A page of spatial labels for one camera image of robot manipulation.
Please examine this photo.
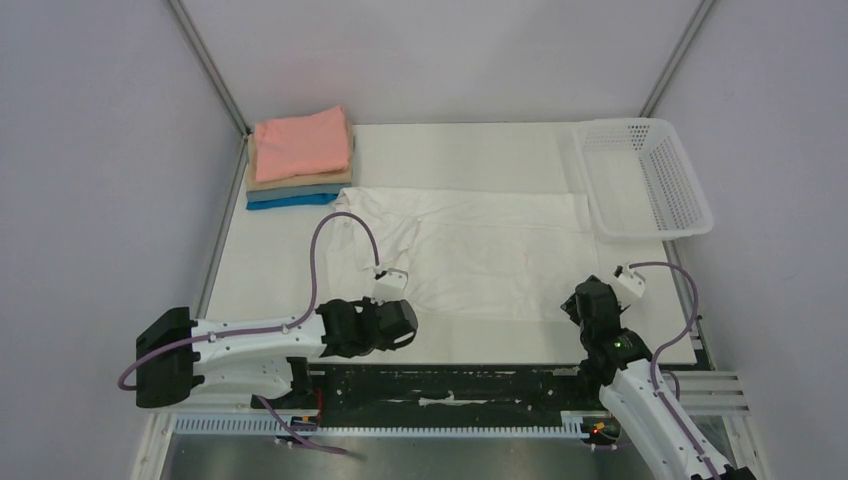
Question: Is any white t shirt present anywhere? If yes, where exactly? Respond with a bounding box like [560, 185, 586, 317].
[320, 187, 598, 322]

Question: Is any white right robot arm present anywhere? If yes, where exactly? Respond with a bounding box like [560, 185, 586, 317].
[561, 276, 755, 479]

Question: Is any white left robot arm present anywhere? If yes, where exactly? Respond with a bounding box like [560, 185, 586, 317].
[133, 297, 419, 409]

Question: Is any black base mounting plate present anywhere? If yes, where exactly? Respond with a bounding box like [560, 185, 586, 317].
[268, 363, 604, 428]

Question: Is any white perforated plastic basket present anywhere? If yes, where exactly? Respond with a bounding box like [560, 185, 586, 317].
[572, 118, 714, 243]

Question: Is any folded bright blue t shirt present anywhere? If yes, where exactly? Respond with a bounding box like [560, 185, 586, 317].
[246, 193, 338, 211]

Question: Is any folded grey-blue t shirt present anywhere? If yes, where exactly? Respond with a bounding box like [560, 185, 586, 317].
[246, 183, 351, 202]

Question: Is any folded beige t shirt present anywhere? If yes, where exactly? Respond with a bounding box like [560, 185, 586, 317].
[245, 124, 354, 196]

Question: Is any folded pink t shirt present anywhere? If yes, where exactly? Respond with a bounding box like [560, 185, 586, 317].
[253, 105, 352, 182]

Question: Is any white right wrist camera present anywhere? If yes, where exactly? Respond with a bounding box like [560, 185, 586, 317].
[613, 264, 647, 300]

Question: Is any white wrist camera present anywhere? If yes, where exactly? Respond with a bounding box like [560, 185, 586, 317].
[372, 268, 409, 304]
[613, 264, 647, 300]

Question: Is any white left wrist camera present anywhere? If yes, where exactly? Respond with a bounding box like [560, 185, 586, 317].
[372, 268, 409, 304]

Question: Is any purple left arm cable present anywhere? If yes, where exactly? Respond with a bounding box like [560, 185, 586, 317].
[117, 211, 382, 457]

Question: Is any white slotted cable duct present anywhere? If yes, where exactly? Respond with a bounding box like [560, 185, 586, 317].
[173, 414, 589, 440]

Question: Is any right aluminium frame post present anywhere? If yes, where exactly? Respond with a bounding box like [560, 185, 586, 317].
[638, 0, 717, 118]

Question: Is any aluminium frame post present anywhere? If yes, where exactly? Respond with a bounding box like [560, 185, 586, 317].
[638, 0, 717, 118]
[164, 0, 250, 136]

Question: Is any left aluminium frame post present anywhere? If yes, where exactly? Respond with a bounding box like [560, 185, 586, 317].
[164, 0, 250, 136]

